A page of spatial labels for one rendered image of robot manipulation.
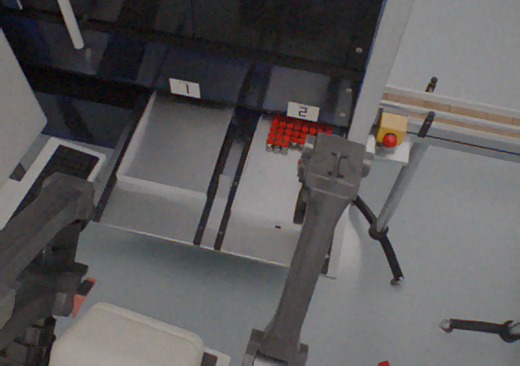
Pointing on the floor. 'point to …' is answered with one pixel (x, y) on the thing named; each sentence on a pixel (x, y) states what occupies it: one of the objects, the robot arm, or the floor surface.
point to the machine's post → (383, 53)
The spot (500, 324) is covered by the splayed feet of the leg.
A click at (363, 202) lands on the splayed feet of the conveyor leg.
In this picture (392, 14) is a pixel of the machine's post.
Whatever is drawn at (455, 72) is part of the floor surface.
